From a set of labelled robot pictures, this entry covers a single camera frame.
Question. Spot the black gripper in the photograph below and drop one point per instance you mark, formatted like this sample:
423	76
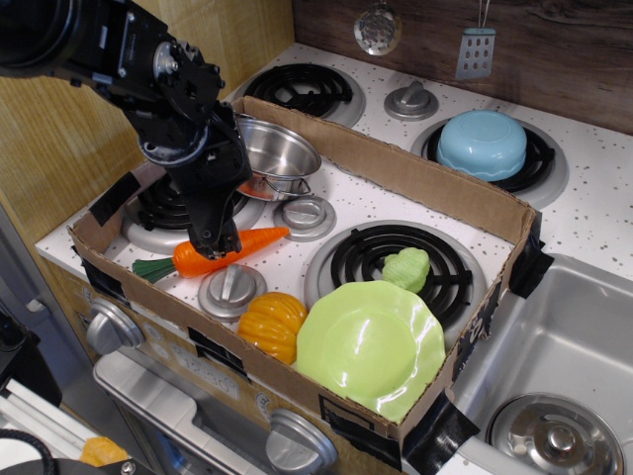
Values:
206	174

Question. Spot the orange toy carrot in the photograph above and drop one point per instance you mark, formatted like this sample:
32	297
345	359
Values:
187	262

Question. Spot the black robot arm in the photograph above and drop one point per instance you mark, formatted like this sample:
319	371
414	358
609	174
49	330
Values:
164	87

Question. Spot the light green plastic plate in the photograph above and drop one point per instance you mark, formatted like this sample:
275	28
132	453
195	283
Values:
373	343

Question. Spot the front left stove burner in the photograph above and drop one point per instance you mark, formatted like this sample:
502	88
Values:
156	220

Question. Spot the silver front stovetop knob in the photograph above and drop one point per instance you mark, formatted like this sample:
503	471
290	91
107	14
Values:
226	294

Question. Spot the silver stovetop knob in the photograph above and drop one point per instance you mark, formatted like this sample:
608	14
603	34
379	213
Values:
411	103
307	218
226	294

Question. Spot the small steel pot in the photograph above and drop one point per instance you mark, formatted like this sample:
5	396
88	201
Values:
281	161

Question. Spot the silver middle stovetop knob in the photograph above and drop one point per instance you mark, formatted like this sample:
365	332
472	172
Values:
307	218

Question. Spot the brown cardboard fence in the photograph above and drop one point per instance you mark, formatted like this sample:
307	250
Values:
415	187

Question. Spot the orange toy pumpkin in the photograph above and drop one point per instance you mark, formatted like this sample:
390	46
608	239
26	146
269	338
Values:
272	323

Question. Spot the silver left oven knob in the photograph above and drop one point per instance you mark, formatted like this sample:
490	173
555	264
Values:
111	328

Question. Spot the silver oven knob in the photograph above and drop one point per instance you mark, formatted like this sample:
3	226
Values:
111	328
295	446

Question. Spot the back left stove burner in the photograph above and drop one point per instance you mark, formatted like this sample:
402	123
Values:
316	90

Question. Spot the light green toy vegetable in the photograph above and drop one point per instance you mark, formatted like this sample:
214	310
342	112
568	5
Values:
407	269

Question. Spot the silver right oven knob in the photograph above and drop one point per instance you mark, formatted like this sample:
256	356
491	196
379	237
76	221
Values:
295	446

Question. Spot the silver back stovetop knob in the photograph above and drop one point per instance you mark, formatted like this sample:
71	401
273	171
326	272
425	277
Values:
411	103

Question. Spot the orange object bottom left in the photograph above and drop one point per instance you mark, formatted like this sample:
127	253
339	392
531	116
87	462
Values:
100	451

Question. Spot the hanging metal strainer spoon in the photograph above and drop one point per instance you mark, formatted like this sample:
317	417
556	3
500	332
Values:
378	28

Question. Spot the light blue plastic bowl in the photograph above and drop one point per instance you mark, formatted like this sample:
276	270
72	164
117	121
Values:
489	145

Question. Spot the hanging metal slotted spatula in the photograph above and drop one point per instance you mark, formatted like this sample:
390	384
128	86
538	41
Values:
477	47

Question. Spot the back right stove burner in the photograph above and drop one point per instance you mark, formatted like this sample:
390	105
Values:
542	178

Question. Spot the steel sink basin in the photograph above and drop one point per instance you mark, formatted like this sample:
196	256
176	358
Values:
571	337

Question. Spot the steel pot lid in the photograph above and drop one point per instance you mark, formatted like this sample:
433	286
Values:
555	435

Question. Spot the silver oven door handle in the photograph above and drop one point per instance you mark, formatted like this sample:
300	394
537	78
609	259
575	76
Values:
169	410

